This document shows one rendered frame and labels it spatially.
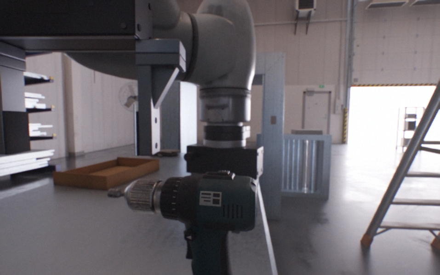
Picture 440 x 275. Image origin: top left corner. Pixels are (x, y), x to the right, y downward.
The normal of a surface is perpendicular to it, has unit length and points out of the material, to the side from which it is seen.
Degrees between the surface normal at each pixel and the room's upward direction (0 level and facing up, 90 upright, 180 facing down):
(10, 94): 90
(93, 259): 0
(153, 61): 90
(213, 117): 90
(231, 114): 90
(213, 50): 99
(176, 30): 82
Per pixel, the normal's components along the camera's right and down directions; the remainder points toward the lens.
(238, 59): 0.41, 0.15
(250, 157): -0.36, 0.07
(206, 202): -0.17, -0.11
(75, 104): 0.99, 0.02
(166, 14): 0.67, 0.06
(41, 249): 0.01, -1.00
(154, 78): -0.01, 0.08
